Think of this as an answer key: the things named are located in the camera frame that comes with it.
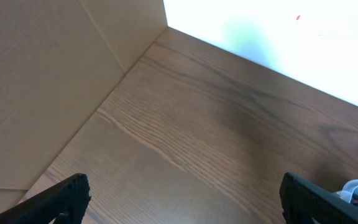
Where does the cardboard side panel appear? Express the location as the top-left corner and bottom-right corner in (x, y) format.
(0, 0), (167, 213)

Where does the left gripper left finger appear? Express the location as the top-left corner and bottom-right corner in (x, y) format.
(0, 173), (91, 224)

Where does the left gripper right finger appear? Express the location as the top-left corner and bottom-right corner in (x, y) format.
(280, 172), (358, 224)

